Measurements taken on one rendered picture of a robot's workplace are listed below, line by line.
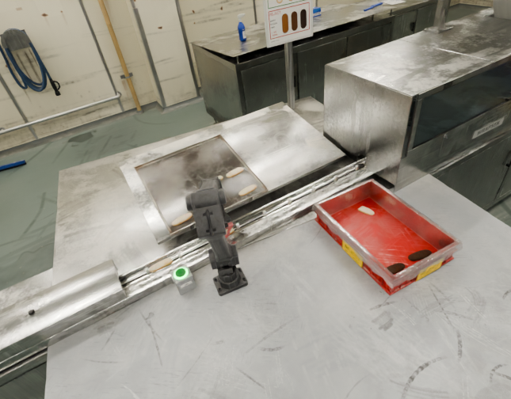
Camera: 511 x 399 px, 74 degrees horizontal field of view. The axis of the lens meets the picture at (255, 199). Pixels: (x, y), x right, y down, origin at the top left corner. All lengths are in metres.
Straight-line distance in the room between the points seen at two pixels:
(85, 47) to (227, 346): 4.15
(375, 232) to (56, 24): 4.14
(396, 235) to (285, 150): 0.73
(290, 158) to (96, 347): 1.20
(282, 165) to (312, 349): 0.93
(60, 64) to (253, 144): 3.36
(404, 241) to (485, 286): 0.31
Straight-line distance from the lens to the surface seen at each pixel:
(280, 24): 2.28
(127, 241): 1.69
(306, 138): 1.93
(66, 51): 4.83
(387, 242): 1.49
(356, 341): 1.23
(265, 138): 1.92
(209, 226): 0.92
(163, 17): 4.67
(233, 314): 1.29
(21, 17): 4.76
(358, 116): 1.73
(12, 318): 1.52
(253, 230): 1.47
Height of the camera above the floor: 1.90
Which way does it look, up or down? 40 degrees down
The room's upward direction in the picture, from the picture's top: 8 degrees counter-clockwise
